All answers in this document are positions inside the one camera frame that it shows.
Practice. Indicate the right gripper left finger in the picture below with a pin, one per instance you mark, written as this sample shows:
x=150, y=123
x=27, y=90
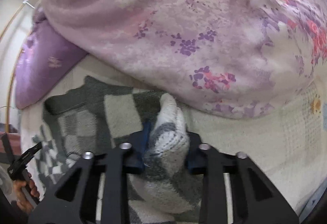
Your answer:
x=73, y=198

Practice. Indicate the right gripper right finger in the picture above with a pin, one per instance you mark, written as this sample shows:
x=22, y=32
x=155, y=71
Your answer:
x=235, y=182

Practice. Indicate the grey white checkered sweater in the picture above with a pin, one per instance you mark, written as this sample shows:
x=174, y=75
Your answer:
x=97, y=117

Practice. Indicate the person's left hand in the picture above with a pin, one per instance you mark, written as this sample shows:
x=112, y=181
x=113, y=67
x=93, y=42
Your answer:
x=22, y=201

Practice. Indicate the white patterned bed sheet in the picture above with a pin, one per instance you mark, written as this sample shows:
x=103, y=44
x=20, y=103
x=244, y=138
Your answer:
x=289, y=145

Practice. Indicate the pink purple floral duvet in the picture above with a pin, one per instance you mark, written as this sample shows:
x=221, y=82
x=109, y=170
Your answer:
x=233, y=58

